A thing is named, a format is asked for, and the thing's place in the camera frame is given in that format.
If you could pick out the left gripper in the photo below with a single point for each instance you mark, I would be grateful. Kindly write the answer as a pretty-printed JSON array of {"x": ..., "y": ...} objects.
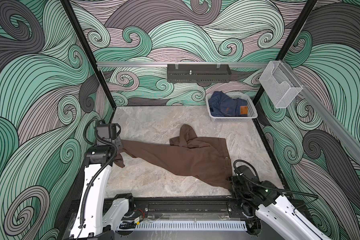
[{"x": 118, "y": 143}]

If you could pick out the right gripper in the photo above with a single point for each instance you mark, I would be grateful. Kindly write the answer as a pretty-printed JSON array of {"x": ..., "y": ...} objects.
[{"x": 233, "y": 179}]

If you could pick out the brown trousers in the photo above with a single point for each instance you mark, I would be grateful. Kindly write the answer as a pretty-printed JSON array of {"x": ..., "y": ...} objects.
[{"x": 205, "y": 158}]

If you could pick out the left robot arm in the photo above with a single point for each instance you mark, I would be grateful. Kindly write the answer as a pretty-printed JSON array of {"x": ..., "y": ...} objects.
[{"x": 91, "y": 223}]

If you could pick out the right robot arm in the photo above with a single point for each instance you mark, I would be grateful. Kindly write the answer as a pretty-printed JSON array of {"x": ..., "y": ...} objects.
[{"x": 263, "y": 201}]

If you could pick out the white plastic basket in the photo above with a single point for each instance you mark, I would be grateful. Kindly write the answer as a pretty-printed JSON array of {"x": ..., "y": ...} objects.
[{"x": 252, "y": 112}]

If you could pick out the blue jeans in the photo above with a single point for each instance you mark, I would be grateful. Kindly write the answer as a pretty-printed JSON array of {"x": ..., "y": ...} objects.
[{"x": 221, "y": 105}]

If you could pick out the black perforated metal tray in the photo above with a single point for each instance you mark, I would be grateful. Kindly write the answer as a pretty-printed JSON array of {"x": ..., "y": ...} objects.
[{"x": 198, "y": 73}]

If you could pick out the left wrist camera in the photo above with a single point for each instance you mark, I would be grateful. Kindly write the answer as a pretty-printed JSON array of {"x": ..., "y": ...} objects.
[{"x": 107, "y": 131}]

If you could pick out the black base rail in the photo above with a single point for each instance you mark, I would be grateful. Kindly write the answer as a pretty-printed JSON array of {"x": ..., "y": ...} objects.
[{"x": 226, "y": 206}]

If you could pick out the white slotted cable duct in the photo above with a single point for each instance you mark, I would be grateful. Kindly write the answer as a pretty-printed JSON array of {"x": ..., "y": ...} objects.
[{"x": 236, "y": 226}]

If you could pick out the white mesh wall holder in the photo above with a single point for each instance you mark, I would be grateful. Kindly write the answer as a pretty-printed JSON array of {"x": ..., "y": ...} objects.
[{"x": 280, "y": 83}]

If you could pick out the aluminium rail right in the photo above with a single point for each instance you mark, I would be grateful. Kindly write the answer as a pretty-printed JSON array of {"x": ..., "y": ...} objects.
[{"x": 328, "y": 105}]

